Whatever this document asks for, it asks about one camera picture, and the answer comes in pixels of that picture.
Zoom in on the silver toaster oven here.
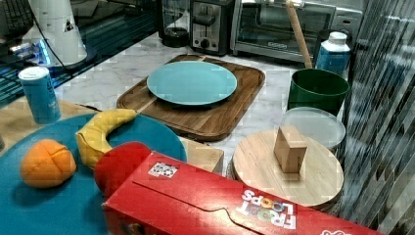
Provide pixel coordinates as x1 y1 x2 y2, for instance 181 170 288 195
230 0 364 63

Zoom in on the orange toy fruit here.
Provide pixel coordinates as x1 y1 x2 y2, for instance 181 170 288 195
20 139 76 188

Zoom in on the dark wooden cutting board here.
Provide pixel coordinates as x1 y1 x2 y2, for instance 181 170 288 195
116 55 265 142

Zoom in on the blue salt canister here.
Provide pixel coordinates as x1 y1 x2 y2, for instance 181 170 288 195
18 67 61 124

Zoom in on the black cable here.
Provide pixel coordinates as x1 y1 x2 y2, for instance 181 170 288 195
23 0 77 74

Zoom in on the wooden rolling pin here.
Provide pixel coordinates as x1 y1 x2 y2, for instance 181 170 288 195
286 0 312 69

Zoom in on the red toy apple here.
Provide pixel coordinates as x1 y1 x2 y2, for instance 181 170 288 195
94 141 152 198

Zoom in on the large teal plate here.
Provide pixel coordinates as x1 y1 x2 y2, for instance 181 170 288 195
0 113 188 235

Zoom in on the yellow toy banana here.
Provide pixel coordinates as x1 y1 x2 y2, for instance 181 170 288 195
75 109 137 169

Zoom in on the red Froot Loops box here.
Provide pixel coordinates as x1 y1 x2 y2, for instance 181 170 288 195
103 153 383 235

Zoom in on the black silver toaster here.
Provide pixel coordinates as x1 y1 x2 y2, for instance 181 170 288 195
190 0 235 56

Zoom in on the black coffee maker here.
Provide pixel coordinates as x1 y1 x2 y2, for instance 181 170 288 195
156 0 190 48

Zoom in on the dark green bowl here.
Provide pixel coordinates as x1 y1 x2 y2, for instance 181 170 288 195
287 69 349 116

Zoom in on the blue bottle white cap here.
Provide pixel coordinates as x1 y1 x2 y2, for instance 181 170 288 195
315 31 350 76

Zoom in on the round wooden lid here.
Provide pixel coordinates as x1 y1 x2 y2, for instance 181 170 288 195
232 130 344 211

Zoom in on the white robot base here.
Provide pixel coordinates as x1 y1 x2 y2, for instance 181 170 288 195
23 0 87 67

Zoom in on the light blue round plate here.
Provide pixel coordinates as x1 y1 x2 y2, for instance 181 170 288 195
147 61 238 106

